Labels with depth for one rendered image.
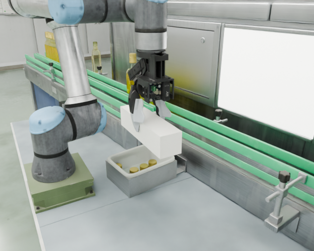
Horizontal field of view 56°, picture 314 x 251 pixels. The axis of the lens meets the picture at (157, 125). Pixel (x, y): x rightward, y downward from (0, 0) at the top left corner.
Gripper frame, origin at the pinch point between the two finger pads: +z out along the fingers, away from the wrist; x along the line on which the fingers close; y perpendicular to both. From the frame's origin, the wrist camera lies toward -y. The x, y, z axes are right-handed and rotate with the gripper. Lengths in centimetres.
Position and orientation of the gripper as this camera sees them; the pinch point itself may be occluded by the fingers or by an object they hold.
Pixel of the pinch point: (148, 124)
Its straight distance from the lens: 79.8
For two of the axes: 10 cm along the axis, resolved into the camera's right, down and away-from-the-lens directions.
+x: 8.7, -1.9, 4.5
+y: 4.9, 3.5, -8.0
